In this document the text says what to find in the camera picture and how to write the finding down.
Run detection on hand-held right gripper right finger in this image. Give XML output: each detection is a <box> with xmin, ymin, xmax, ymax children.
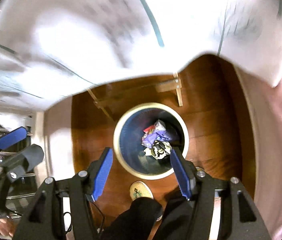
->
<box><xmin>170</xmin><ymin>147</ymin><xmax>273</xmax><ymax>240</ymax></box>

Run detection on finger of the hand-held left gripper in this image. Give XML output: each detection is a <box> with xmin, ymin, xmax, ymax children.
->
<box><xmin>0</xmin><ymin>144</ymin><xmax>44</xmax><ymax>198</ymax></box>
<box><xmin>0</xmin><ymin>126</ymin><xmax>28</xmax><ymax>160</ymax></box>

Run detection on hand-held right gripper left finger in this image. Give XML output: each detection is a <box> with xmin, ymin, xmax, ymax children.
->
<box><xmin>12</xmin><ymin>147</ymin><xmax>114</xmax><ymax>240</ymax></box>

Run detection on yellow green wrapper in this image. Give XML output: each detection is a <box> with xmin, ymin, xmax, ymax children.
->
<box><xmin>144</xmin><ymin>141</ymin><xmax>172</xmax><ymax>160</ymax></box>

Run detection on round blue trash bin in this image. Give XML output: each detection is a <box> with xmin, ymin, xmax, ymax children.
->
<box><xmin>113</xmin><ymin>102</ymin><xmax>189</xmax><ymax>180</ymax></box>

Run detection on purple plastic bag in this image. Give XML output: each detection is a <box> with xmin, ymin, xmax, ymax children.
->
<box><xmin>142</xmin><ymin>129</ymin><xmax>173</xmax><ymax>148</ymax></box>

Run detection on silver foil wrapper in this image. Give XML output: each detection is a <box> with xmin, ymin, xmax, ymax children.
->
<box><xmin>155</xmin><ymin>119</ymin><xmax>167</xmax><ymax>131</ymax></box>

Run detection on person's left hand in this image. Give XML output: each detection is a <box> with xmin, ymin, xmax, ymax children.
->
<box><xmin>0</xmin><ymin>217</ymin><xmax>15</xmax><ymax>237</ymax></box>

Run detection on yellow green slipper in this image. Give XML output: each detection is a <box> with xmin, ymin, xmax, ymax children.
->
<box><xmin>130</xmin><ymin>181</ymin><xmax>154</xmax><ymax>202</ymax></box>

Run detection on person's black pants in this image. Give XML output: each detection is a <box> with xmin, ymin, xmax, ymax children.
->
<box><xmin>100</xmin><ymin>190</ymin><xmax>199</xmax><ymax>240</ymax></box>

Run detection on pink bed blanket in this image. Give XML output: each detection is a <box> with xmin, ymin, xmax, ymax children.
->
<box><xmin>231</xmin><ymin>55</ymin><xmax>282</xmax><ymax>240</ymax></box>

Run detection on tree print tablecloth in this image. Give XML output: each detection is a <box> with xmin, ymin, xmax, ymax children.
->
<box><xmin>0</xmin><ymin>0</ymin><xmax>282</xmax><ymax>112</ymax></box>

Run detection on black cable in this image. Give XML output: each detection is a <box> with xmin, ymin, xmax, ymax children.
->
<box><xmin>56</xmin><ymin>190</ymin><xmax>105</xmax><ymax>233</ymax></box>

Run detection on wooden table frame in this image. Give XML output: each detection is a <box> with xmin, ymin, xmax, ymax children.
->
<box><xmin>87</xmin><ymin>72</ymin><xmax>183</xmax><ymax>119</ymax></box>

